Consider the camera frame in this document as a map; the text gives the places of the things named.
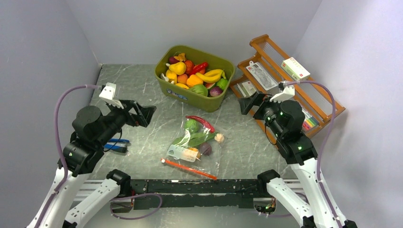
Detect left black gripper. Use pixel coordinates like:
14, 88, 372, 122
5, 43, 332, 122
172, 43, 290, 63
96, 96, 156, 146

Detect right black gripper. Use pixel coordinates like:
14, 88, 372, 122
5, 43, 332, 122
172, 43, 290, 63
238, 90, 287, 138

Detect white garlic toy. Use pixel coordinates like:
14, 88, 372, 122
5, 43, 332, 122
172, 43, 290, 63
214, 133, 225, 143

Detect red chili pepper toy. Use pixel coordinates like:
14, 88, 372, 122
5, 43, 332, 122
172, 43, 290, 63
186, 115, 216, 133

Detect green custard apple toy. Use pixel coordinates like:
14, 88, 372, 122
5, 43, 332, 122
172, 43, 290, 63
184, 119, 200, 133

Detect green leafy vegetable toy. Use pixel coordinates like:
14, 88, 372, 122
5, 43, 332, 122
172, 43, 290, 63
172, 133, 217, 147

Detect dark purple fruit toy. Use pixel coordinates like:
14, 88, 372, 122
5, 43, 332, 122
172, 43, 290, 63
199, 142, 212, 156

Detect clear zip top bag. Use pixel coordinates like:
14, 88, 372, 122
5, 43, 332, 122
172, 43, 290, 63
161, 117, 226, 180

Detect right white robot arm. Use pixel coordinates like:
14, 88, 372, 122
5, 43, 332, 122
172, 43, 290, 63
238, 92, 357, 228

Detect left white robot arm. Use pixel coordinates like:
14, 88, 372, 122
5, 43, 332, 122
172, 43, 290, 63
28, 100, 156, 228

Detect small white packaged item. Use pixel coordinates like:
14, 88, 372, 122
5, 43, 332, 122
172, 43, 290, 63
237, 81, 257, 97

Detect white packaged card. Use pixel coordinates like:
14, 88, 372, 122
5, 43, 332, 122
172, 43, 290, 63
246, 61, 278, 91

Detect purple onion toy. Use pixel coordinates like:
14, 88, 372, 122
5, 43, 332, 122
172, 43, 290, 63
209, 86, 223, 97

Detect green plastic bin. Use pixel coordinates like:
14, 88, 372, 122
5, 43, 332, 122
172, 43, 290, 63
155, 45, 235, 113

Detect blue black pliers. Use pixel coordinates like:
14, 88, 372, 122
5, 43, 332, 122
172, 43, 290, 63
104, 138, 131, 154

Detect orange wooden rack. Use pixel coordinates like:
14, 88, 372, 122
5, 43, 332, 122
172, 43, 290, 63
230, 34, 345, 138

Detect yellow banana toy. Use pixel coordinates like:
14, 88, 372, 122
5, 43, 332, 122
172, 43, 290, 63
195, 69, 226, 83

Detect green round cabbage toy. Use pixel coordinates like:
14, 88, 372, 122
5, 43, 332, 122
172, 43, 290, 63
188, 84, 209, 97

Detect orange bell pepper toy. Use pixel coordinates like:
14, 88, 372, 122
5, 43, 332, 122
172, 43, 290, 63
186, 75, 204, 88

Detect white green box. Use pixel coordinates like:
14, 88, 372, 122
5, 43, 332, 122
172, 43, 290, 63
280, 57, 311, 81

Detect small red chili toy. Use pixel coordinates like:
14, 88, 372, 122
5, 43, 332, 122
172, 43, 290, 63
190, 62, 209, 75

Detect colour marker pen set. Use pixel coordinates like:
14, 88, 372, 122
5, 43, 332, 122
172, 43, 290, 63
302, 107, 319, 132

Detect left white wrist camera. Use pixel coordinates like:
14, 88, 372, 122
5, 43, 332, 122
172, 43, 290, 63
99, 83, 124, 109

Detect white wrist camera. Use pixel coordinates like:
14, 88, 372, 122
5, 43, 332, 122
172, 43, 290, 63
269, 81, 295, 103
99, 83, 124, 109

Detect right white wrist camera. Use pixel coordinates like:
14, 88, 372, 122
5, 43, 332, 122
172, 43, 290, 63
269, 81, 295, 103

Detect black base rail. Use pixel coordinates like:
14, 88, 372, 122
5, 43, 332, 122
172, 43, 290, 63
107, 170, 287, 211

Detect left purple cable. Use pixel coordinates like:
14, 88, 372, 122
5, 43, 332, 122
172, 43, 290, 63
33, 84, 163, 228

